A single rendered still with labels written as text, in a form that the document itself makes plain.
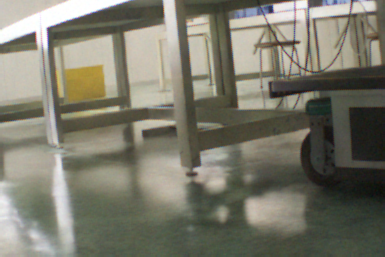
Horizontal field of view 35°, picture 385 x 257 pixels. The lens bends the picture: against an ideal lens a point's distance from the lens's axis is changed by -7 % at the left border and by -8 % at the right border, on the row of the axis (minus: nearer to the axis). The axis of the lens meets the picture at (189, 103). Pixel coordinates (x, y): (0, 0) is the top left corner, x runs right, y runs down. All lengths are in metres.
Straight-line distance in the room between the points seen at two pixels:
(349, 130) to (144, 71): 9.09
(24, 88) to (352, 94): 8.42
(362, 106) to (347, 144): 0.11
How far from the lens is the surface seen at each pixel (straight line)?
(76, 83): 8.38
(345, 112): 1.64
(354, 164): 1.65
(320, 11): 5.82
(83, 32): 5.09
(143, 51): 10.64
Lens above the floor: 0.42
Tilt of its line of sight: 4 degrees down
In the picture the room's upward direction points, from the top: 6 degrees counter-clockwise
